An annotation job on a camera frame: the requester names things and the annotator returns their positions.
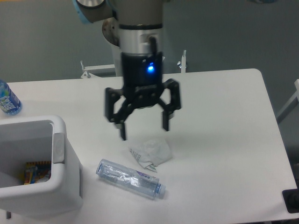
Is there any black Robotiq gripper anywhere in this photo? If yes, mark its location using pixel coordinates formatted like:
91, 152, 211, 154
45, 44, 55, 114
104, 51, 182, 141

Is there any blue labelled water bottle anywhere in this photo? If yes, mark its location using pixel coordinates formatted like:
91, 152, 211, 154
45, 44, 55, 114
0, 80, 22, 116

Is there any empty clear plastic bottle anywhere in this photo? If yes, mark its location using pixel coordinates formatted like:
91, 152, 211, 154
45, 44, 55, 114
96, 159, 166, 199

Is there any white left table bracket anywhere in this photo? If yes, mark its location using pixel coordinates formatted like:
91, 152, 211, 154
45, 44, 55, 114
80, 61, 116, 79

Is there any black clamp at table corner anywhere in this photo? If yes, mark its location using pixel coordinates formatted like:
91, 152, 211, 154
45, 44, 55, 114
282, 189, 299, 214

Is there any white right table bracket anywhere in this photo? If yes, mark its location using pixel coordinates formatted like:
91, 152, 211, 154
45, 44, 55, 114
177, 49, 187, 73

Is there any white table bracket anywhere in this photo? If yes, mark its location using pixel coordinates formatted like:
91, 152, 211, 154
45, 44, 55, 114
177, 49, 187, 73
80, 61, 116, 79

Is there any white push-lid trash can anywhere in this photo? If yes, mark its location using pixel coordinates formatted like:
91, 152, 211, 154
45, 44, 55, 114
0, 115, 83, 217

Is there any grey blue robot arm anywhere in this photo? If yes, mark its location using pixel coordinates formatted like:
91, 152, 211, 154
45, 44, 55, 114
73, 0, 181, 140

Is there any white frame at right edge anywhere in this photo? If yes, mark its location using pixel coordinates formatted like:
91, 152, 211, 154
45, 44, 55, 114
276, 79, 299, 124

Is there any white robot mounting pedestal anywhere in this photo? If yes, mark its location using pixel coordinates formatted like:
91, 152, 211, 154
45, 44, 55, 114
102, 17, 123, 77

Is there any colourful snack packet in bin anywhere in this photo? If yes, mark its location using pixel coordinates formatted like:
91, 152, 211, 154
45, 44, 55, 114
24, 161, 52, 185

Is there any crumpled white paper wrapper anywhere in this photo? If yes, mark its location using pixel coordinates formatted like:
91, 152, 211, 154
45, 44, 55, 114
128, 138, 173, 173

